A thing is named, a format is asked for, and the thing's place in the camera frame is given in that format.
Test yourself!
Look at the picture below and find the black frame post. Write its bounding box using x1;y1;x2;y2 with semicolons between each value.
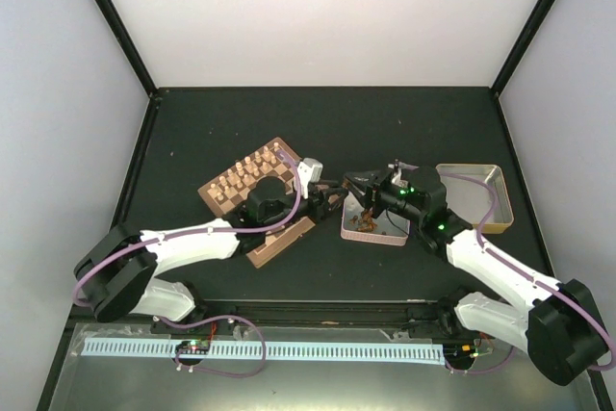
491;0;556;97
94;0;158;96

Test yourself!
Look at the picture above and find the light blue cable duct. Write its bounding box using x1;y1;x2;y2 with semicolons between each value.
81;338;445;366

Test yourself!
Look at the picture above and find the white chess pieces group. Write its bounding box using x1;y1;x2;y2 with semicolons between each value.
200;138;293;210

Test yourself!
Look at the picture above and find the black frame post right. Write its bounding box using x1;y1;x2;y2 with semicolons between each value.
491;0;556;97

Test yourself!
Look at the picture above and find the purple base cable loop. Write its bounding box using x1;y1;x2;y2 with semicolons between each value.
158;315;269;379

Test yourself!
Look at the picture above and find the gold metal tin lid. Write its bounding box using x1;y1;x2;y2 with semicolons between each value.
436;164;514;235

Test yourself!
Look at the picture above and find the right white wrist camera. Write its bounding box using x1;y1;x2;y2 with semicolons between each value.
389;160;418;189

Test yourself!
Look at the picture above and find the pink metal tin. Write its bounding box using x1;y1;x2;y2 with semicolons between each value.
341;194;411;246

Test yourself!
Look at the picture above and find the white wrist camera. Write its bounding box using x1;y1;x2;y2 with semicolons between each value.
296;158;323;199
389;160;418;189

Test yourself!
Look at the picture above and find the black frame post left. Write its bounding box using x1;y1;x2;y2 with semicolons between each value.
94;0;158;96

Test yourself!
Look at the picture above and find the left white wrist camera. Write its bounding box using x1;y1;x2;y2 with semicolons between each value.
296;158;323;199

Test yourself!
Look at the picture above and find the pile of dark chess pieces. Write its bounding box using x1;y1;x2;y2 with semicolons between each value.
348;208;378;233

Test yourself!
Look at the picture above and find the wooden chess board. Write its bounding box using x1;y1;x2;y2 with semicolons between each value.
198;137;316;269

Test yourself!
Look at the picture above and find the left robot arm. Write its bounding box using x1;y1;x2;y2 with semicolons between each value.
72;177;347;333

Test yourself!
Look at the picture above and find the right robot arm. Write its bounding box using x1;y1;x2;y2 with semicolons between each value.
345;165;615;386

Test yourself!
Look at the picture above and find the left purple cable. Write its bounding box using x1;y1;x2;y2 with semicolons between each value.
71;149;304;309

